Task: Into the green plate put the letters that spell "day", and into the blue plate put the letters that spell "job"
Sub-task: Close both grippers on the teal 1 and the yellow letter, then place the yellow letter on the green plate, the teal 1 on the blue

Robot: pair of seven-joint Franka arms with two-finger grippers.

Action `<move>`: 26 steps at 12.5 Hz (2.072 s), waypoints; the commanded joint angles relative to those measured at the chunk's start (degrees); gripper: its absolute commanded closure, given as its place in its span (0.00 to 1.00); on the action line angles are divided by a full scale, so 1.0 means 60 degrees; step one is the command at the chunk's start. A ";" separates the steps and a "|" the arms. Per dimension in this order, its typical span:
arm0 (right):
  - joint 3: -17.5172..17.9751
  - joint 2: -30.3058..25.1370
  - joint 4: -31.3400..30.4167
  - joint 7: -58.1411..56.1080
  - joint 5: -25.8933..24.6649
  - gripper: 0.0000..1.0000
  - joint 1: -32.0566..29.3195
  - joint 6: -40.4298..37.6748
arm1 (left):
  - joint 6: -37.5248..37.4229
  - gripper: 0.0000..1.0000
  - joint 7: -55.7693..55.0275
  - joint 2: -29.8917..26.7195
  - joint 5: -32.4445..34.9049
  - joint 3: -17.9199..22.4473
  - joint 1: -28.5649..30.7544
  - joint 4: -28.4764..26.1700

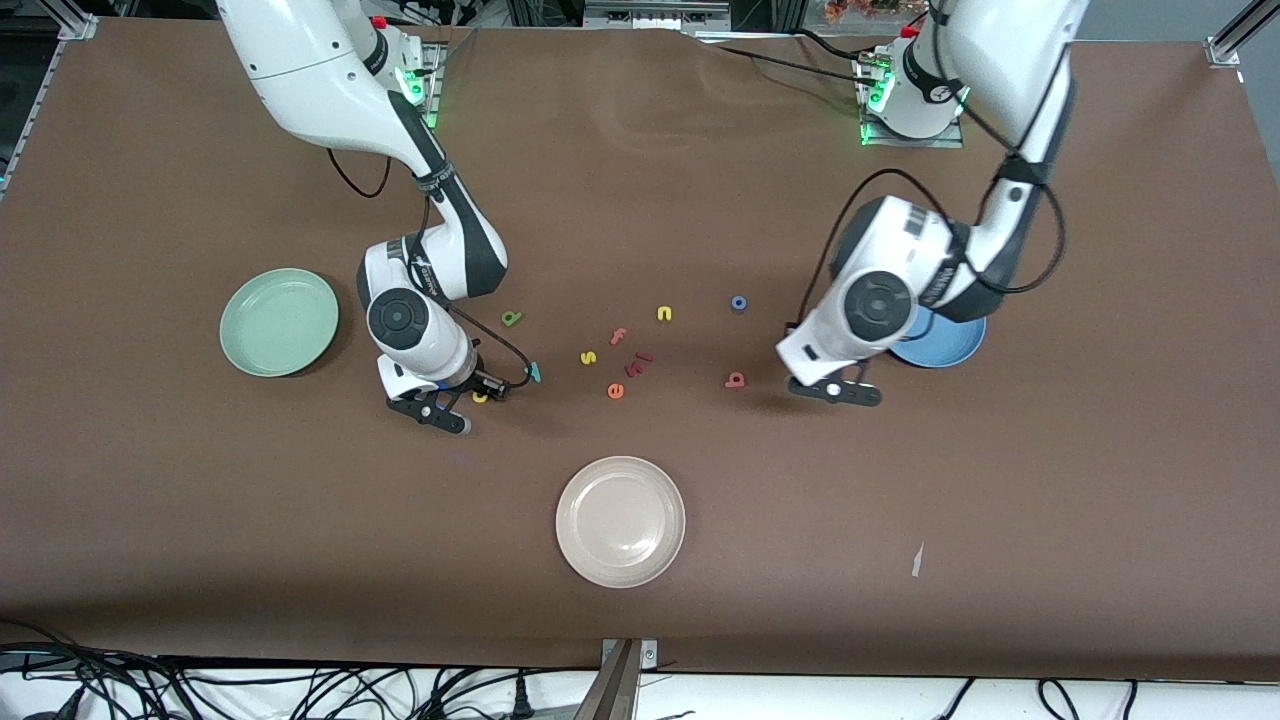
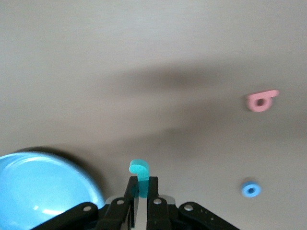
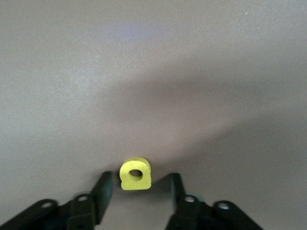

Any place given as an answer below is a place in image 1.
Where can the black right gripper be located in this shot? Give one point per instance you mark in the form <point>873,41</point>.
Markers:
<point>482,383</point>

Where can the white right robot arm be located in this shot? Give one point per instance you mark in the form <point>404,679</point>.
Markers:
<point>310,70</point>

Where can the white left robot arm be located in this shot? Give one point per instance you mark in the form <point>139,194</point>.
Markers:
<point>1010,60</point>

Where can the beige plate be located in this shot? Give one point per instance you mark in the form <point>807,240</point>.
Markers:
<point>620,522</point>

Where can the green plate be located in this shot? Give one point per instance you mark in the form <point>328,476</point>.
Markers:
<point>279,322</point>

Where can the black power plug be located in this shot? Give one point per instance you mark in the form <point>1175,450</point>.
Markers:
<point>520,692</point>

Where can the grey metal beam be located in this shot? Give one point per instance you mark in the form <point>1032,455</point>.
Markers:
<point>610,695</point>

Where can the grey power strip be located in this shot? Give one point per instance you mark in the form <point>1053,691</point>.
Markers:
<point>655,15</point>

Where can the brown table cover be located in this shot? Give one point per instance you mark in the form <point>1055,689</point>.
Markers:
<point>900,480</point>

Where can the small white paper scrap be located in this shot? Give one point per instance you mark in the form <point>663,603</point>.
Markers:
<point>917,560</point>

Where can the blue plate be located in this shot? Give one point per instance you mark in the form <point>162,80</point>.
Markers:
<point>950,345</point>

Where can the orange flowers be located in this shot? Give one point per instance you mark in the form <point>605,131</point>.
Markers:
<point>860,8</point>

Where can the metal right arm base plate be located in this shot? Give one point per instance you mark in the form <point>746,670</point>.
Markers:
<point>433,95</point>

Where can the silver table edge bracket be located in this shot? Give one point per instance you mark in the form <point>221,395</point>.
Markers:
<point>648,652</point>

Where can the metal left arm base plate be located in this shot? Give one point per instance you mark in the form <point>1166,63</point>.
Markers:
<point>910,143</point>

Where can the aluminium frame profile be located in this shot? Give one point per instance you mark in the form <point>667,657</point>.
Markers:
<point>1228,45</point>
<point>78,22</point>

